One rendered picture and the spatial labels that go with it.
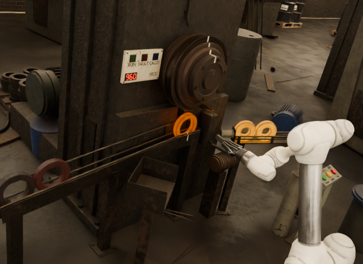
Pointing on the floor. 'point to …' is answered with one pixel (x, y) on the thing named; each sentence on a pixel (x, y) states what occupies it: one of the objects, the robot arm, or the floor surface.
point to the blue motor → (288, 117)
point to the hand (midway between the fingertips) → (220, 139)
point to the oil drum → (242, 65)
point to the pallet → (13, 87)
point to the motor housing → (215, 182)
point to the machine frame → (201, 161)
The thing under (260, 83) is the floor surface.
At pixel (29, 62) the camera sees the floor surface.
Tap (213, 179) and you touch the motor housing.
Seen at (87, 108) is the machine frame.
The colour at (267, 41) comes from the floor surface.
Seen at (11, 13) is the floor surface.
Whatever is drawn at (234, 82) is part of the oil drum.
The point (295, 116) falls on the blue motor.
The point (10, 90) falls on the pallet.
